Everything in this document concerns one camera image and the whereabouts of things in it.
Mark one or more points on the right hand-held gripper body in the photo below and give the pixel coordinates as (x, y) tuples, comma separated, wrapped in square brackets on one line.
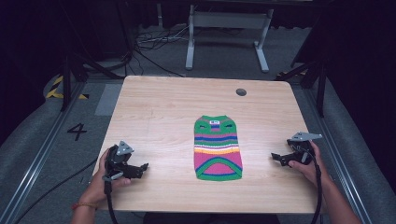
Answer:
[(300, 149)]

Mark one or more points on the metal floor rail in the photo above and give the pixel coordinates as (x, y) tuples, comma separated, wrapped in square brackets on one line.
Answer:
[(37, 155), (337, 155)]

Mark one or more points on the grey round table grommet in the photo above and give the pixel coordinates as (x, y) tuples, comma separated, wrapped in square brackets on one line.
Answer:
[(241, 92)]

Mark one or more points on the person's right hand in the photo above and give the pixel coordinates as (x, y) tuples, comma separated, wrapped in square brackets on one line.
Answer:
[(311, 171)]

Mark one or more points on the black metal stand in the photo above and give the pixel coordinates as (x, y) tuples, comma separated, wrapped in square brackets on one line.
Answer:
[(314, 77), (67, 77)]

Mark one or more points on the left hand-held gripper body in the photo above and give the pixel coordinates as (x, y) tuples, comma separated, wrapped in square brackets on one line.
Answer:
[(120, 160)]

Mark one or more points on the person's left hand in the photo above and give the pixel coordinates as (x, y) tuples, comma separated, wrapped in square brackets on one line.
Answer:
[(96, 186)]

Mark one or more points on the white metal desk frame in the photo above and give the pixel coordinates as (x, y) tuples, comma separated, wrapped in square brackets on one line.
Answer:
[(229, 21)]

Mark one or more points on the yellow black hazard tape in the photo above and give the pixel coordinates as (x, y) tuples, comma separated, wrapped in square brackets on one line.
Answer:
[(54, 90)]

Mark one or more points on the striped knitted pet sweater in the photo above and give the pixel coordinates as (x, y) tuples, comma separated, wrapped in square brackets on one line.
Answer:
[(218, 149)]

